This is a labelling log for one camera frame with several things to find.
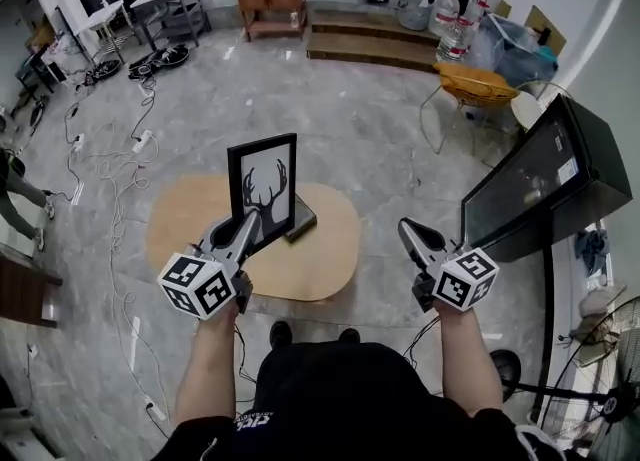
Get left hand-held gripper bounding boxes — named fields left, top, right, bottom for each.
left=156, top=212, right=262, bottom=322

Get black round floor pan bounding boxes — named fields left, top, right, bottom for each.
left=84, top=59, right=121, bottom=85
left=127, top=45, right=190, bottom=81

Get wooden steps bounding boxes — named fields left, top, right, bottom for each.
left=305, top=1, right=444, bottom=74

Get black glass-lid box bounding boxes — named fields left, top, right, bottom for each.
left=284, top=193, right=318, bottom=244

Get clear plastic bin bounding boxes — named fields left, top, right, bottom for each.
left=474, top=13, right=559, bottom=88

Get person's black shirt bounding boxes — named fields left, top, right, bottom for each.
left=164, top=341, right=569, bottom=461

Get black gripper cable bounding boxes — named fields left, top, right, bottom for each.
left=402, top=313, right=441, bottom=395

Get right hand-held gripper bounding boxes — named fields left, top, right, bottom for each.
left=398, top=217, right=502, bottom=314

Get blue grey cloth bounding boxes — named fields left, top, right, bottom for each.
left=573, top=228, right=611, bottom=285

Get white cable tangle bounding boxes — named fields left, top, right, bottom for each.
left=64, top=93, right=171, bottom=400

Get wooden coffee table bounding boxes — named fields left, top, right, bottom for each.
left=145, top=173, right=362, bottom=303

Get yellow wire chair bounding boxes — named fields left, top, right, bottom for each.
left=418, top=61, right=521, bottom=155

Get person's left forearm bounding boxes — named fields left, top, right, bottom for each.
left=173, top=306, right=240, bottom=425

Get person's left black shoe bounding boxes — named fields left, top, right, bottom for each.
left=268, top=320, right=292, bottom=350

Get black pedestal fan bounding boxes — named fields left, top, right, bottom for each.
left=489, top=296, right=640, bottom=461

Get cardboard sheet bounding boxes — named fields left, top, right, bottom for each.
left=523, top=4, right=567, bottom=53

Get deer picture frame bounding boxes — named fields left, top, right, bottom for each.
left=227, top=132, right=298, bottom=250

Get black glass-door fridge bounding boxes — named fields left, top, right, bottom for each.
left=459, top=93, right=634, bottom=263

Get person's right forearm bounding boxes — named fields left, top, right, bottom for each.
left=434, top=306, right=504, bottom=418

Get dark wooden side table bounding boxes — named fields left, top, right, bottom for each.
left=0, top=253, right=64, bottom=328

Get beige cap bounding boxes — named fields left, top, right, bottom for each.
left=569, top=283, right=629, bottom=345

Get large clear water bottle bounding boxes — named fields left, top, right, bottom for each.
left=435, top=3, right=476, bottom=64
left=428, top=0, right=461, bottom=40

